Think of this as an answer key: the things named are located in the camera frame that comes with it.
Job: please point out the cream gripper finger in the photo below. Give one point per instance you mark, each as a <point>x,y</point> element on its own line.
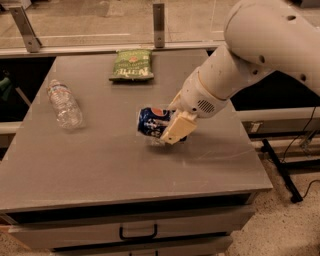
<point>182,123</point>

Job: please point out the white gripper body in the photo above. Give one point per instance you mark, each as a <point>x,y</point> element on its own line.
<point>199,95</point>

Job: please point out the blue pepsi can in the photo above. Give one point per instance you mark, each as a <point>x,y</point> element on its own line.
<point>153,121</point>

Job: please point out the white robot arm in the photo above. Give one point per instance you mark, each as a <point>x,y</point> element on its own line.
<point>261,36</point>

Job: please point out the green chip bag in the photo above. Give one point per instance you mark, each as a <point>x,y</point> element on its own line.
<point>134,65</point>

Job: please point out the clear plastic water bottle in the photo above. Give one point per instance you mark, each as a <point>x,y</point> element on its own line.
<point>65,106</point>

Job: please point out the grey drawer cabinet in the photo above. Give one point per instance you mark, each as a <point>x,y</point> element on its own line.
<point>70,192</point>

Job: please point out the black floor bar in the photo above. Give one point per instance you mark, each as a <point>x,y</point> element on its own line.
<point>295,195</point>

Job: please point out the middle metal railing bracket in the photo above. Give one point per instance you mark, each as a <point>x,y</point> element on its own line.
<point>159,25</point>

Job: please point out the metal railing bracket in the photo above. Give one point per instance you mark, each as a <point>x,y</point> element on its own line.
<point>159,25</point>
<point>31,41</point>

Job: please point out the black upper drawer handle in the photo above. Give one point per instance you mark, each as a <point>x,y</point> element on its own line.
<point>138,232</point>

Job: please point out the black drawer handle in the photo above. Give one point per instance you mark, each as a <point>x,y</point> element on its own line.
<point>138,232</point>
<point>144,253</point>

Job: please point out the black lower drawer handle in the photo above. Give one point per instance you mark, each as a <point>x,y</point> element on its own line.
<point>144,253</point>

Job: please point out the left metal railing bracket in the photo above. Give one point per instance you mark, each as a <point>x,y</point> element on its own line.
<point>31,41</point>

